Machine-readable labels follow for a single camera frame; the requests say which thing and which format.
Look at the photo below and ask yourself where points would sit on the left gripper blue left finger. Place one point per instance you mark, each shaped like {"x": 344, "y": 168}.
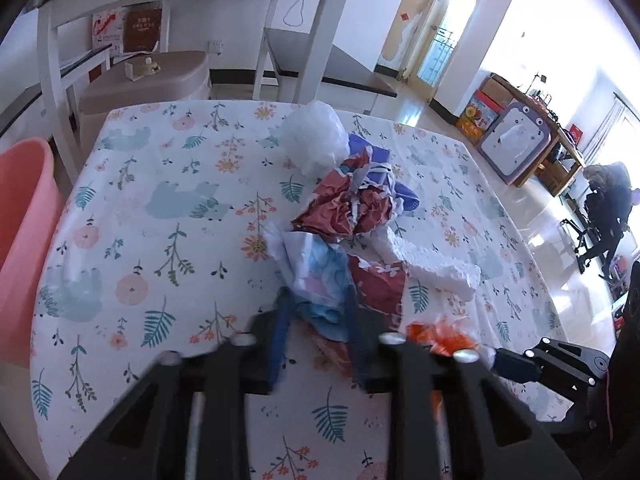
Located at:
{"x": 278, "y": 324}

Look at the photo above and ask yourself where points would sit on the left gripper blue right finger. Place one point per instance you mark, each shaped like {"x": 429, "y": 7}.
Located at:
{"x": 358, "y": 324}

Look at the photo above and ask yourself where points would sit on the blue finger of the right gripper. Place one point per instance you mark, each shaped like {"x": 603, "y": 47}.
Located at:
{"x": 515, "y": 367}

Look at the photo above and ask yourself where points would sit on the blue pink printed bag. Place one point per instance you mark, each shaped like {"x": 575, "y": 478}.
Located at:
{"x": 317, "y": 274}

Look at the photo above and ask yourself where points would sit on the pink plastic trash bucket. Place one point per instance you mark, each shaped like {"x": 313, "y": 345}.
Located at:
{"x": 31, "y": 205}

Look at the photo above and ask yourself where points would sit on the white red printed bag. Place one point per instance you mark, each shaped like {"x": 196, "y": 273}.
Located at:
{"x": 380, "y": 286}

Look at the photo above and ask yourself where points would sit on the orange white plastic bag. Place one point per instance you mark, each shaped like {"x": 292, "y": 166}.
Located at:
{"x": 448, "y": 335}

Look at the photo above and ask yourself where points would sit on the white foam piece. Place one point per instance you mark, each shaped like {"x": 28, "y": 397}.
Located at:
{"x": 432, "y": 268}

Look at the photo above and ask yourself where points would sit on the crumpled dark red wrapper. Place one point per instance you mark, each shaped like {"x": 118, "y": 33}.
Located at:
{"x": 345, "y": 203}

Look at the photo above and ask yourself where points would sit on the floral bear tablecloth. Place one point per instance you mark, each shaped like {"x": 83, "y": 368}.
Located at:
{"x": 161, "y": 246}

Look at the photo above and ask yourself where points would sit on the purple paper scrap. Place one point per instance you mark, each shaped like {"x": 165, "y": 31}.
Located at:
{"x": 381, "y": 172}

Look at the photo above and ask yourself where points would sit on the black office chair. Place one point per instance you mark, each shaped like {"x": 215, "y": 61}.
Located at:
{"x": 608, "y": 206}

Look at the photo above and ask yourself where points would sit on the white clear plastic bag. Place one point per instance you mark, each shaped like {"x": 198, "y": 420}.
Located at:
{"x": 315, "y": 140}

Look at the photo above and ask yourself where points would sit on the wooden desk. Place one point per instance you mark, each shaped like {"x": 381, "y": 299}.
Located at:
{"x": 560, "y": 161}

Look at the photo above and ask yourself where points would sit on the colorful fruit box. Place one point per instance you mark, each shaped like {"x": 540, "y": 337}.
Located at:
{"x": 478, "y": 116}

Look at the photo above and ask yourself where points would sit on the beige plastic stool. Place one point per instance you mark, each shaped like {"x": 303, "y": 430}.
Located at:
{"x": 183, "y": 75}

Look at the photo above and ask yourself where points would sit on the dark top right bench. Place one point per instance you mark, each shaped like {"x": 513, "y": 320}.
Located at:
{"x": 346, "y": 84}

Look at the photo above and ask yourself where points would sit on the small bottle on stool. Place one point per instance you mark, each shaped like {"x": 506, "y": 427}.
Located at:
{"x": 138, "y": 68}

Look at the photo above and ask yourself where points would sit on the dark red gift bag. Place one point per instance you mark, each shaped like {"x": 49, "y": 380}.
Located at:
{"x": 141, "y": 29}

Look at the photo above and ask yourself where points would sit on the red white gift box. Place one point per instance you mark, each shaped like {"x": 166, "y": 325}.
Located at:
{"x": 107, "y": 29}

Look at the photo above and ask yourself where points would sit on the wall power outlet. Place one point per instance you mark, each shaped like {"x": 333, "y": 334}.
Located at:
{"x": 215, "y": 47}

